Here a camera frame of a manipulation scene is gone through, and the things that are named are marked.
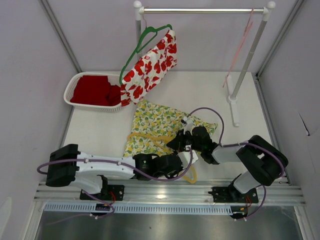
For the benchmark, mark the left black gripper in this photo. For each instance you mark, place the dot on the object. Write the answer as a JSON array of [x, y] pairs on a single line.
[[171, 175]]

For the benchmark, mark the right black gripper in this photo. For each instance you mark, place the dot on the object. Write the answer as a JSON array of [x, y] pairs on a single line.
[[177, 143]]

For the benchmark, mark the yellow hanger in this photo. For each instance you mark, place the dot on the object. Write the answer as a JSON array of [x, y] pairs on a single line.
[[166, 139]]

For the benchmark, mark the lemon print cloth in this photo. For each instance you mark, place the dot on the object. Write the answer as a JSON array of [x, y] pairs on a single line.
[[156, 120]]

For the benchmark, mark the red poppy floral skirt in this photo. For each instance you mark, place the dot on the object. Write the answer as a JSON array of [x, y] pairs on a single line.
[[149, 70]]

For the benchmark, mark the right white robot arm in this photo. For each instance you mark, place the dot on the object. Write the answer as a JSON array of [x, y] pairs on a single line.
[[263, 162]]

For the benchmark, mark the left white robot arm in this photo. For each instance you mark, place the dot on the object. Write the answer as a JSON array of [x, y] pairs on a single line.
[[70, 167]]

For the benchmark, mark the pink hanger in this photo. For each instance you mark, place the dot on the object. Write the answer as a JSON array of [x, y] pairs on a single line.
[[240, 46]]

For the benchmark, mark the white perforated plastic basket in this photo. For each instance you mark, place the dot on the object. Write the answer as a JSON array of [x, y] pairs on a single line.
[[68, 93]]

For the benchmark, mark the red folded cloth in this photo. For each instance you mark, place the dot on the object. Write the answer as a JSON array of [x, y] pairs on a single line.
[[96, 90]]

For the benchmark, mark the white clothes rack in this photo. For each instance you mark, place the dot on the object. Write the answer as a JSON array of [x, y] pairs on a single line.
[[208, 38]]

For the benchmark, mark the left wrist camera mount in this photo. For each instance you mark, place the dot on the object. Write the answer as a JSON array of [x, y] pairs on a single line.
[[185, 158]]

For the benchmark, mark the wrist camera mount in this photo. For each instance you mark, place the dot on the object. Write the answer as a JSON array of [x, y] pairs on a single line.
[[185, 158], [187, 124]]

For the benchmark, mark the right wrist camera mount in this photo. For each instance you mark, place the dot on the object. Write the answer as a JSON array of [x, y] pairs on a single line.
[[187, 124]]

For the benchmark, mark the aluminium mounting rail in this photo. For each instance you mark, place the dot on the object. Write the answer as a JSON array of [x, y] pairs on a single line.
[[179, 192]]

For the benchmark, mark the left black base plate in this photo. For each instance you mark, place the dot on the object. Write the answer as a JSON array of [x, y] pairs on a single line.
[[113, 192]]

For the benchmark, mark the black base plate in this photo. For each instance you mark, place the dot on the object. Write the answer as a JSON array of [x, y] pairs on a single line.
[[224, 194], [113, 192]]

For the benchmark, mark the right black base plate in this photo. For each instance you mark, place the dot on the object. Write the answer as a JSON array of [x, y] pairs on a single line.
[[224, 194]]

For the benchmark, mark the white slotted cable duct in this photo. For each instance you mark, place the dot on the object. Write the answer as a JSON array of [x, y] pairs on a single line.
[[133, 208]]

